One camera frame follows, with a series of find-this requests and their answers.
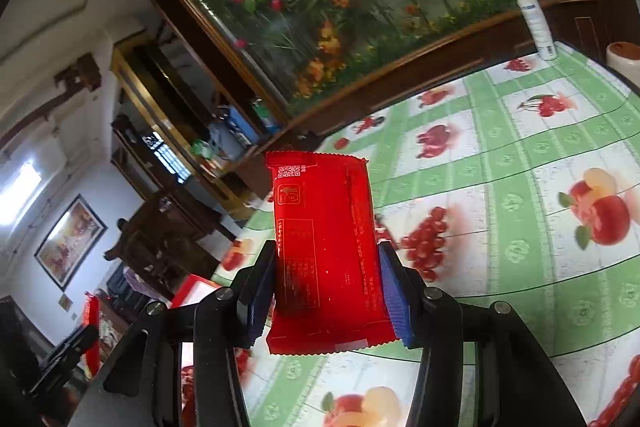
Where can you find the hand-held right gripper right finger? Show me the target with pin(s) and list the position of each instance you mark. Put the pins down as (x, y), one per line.
(392, 299)

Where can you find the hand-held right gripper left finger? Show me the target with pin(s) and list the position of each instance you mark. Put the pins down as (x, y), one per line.
(262, 299)

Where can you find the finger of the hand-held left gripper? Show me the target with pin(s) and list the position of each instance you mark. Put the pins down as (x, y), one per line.
(70, 357)

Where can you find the large red snack packet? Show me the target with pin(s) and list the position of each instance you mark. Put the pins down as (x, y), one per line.
(330, 257)

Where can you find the carved wooden chair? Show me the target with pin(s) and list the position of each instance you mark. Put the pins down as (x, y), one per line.
(165, 227)

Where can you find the green package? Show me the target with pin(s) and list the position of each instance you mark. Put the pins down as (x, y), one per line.
(202, 149)

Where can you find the grey kettle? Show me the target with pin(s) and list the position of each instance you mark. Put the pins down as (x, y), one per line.
(220, 142)

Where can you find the small black object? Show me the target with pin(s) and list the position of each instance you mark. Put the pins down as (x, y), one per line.
(306, 141)

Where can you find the ceiling light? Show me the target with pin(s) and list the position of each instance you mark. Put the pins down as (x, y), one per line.
(20, 191)

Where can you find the barred window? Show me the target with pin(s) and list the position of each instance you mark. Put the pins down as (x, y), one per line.
(162, 157)

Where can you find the green bottle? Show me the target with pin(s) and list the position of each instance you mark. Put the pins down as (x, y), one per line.
(263, 112)

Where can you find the gold framed partition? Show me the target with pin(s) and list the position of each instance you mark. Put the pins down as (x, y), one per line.
(150, 107)

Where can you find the low wooden cabinet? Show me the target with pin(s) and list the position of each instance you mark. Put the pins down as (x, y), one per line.
(400, 72)

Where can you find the white spray bottle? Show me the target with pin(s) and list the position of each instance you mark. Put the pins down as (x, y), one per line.
(535, 24)

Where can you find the white stool red top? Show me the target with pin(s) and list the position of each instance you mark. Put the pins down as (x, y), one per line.
(625, 59)

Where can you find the framed wall painting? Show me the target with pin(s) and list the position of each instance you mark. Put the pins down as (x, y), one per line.
(70, 241)

